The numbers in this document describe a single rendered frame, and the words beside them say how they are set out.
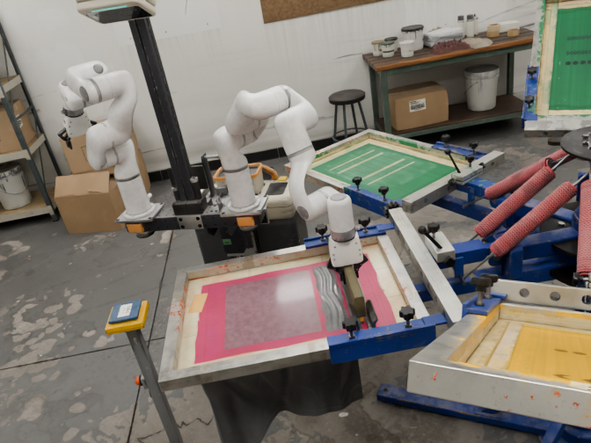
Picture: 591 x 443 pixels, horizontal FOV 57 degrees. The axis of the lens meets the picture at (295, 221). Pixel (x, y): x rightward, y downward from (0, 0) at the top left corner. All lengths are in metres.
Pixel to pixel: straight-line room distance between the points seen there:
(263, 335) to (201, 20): 3.98
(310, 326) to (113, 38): 4.16
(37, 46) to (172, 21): 1.23
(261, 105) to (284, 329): 0.69
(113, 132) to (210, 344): 0.82
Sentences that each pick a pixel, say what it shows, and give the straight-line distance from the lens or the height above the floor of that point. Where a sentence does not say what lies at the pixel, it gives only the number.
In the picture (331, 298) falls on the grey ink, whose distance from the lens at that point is 1.77.
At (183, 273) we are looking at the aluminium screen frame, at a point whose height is 0.99.
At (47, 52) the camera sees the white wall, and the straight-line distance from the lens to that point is 5.59.
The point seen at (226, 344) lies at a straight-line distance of 1.70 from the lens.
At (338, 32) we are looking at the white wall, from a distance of 5.38.
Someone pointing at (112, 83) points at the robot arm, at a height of 1.68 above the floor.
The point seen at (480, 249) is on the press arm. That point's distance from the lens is 1.82.
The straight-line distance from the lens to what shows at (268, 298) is 1.83.
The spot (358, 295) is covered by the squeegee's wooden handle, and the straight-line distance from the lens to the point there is 1.60.
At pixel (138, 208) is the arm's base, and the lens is 2.19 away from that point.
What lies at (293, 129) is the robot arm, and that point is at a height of 1.50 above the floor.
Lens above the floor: 2.02
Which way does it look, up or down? 28 degrees down
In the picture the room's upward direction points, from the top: 11 degrees counter-clockwise
